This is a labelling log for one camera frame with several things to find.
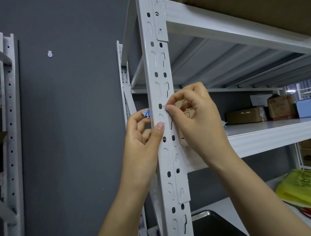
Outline flat cardboard box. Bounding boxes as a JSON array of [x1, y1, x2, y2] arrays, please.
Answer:
[[226, 107, 268, 125]]

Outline brown box with red print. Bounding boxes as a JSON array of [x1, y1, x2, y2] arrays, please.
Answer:
[[267, 93, 297, 121]]

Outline steel tray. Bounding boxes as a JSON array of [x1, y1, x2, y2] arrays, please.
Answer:
[[190, 210, 243, 236]]

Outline large cardboard box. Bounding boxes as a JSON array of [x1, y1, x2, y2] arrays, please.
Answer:
[[179, 0, 311, 36]]

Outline person's right hand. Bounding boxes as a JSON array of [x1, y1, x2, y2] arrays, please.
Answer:
[[165, 82, 237, 171]]

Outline small printed cardboard box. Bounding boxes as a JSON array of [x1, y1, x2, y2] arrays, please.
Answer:
[[174, 98, 195, 140]]

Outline person's right forearm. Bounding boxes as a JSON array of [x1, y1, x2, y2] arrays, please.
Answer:
[[211, 153, 311, 236]]

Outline white perforated shelf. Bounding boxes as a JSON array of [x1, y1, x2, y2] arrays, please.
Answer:
[[135, 0, 194, 236]]

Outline light blue box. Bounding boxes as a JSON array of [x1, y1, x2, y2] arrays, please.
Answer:
[[295, 100, 311, 118]]

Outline person's left hand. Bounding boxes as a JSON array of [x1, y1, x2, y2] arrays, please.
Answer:
[[120, 112, 166, 195]]

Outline cardboard box with dark print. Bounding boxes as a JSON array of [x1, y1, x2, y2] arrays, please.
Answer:
[[300, 141, 311, 167]]

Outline white paper sheet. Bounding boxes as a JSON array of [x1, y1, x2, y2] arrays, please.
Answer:
[[250, 94, 272, 107]]

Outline white metal shelving rack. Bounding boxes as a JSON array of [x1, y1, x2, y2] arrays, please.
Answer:
[[147, 174, 311, 236]]

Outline yellow-green plastic bag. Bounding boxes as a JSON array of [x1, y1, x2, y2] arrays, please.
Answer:
[[276, 169, 311, 206]]

